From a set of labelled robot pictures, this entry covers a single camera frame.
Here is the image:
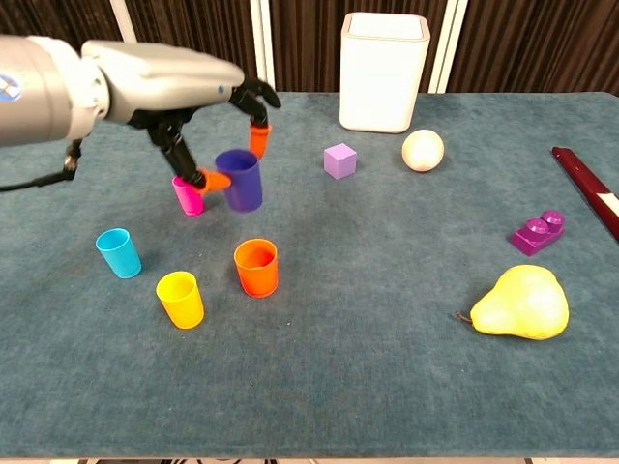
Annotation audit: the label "white partition post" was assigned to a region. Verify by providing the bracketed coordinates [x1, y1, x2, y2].
[109, 0, 136, 47]
[249, 0, 276, 93]
[427, 0, 469, 94]

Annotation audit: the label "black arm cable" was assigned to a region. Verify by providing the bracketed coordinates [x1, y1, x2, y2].
[0, 138, 83, 193]

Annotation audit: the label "purple cube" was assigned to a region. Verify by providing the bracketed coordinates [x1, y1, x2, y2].
[323, 142, 358, 181]

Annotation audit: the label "yellow toy pear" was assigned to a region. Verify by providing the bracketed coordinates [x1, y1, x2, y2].
[454, 264, 571, 341]

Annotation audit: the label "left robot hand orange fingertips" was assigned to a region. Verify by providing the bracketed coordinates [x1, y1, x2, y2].
[80, 39, 282, 195]

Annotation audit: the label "purple toy brick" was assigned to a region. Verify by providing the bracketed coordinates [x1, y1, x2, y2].
[510, 209, 567, 257]

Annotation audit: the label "orange plastic cup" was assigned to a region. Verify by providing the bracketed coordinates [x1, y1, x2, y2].
[233, 238, 280, 299]

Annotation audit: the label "dark red long box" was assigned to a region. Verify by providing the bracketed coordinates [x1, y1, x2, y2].
[551, 146, 619, 243]

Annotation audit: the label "white lidded bin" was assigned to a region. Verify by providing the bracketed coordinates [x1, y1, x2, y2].
[339, 12, 431, 134]

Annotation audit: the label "cyan plastic cup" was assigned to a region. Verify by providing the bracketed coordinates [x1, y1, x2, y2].
[95, 228, 143, 280]

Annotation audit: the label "blue table cloth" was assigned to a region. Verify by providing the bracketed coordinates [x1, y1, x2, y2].
[0, 91, 619, 459]

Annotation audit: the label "pink plastic cup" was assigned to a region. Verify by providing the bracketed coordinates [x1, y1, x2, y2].
[171, 176, 206, 218]

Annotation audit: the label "white ball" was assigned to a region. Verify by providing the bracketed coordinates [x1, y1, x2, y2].
[400, 129, 445, 173]

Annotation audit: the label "yellow plastic cup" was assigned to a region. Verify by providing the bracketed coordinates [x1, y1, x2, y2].
[155, 270, 205, 331]

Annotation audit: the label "dark blue plastic cup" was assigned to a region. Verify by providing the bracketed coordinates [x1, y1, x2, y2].
[215, 148, 264, 213]

